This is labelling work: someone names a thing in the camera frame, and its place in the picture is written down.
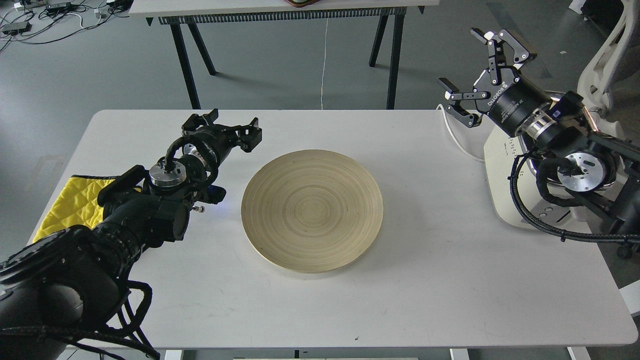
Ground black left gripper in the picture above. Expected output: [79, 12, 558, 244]
[182, 108, 263, 164]

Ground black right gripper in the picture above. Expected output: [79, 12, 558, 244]
[438, 27, 552, 137]

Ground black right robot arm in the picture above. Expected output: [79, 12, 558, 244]
[438, 27, 639, 259]

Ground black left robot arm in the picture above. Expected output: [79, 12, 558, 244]
[0, 109, 262, 360]

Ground white chrome toaster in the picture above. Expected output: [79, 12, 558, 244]
[483, 90, 618, 232]

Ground white background table black legs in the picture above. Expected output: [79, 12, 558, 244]
[128, 0, 439, 110]

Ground round wooden plate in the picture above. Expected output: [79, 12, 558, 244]
[241, 149, 384, 274]

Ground white office chair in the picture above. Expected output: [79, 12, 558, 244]
[577, 0, 639, 129]

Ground yellow quilted cloth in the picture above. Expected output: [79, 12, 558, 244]
[30, 174, 117, 244]

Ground white toaster power cord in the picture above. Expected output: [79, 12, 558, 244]
[435, 103, 486, 163]

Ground white hanging cable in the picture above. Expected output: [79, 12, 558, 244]
[320, 18, 329, 110]

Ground floor cables and power strips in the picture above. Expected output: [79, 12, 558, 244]
[0, 0, 134, 51]

